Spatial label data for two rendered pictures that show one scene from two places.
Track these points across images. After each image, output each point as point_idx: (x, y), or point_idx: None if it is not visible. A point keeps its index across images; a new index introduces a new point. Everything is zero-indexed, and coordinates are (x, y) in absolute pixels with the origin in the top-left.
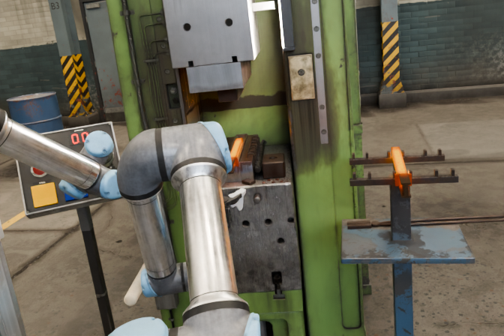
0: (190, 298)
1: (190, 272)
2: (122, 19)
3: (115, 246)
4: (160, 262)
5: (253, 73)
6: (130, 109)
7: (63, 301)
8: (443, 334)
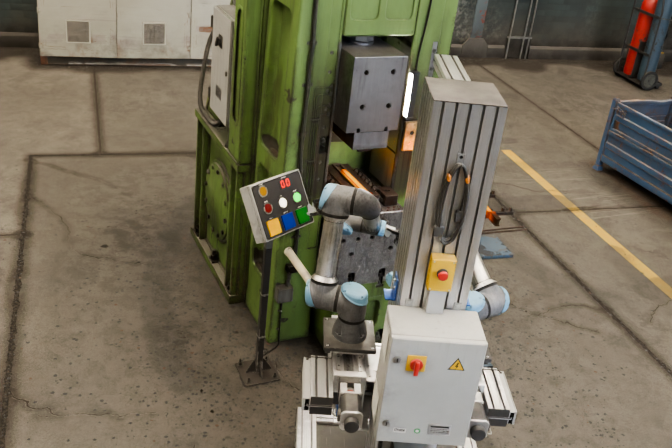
0: (476, 282)
1: (474, 272)
2: (302, 89)
3: (106, 251)
4: None
5: None
6: (290, 153)
7: (113, 311)
8: None
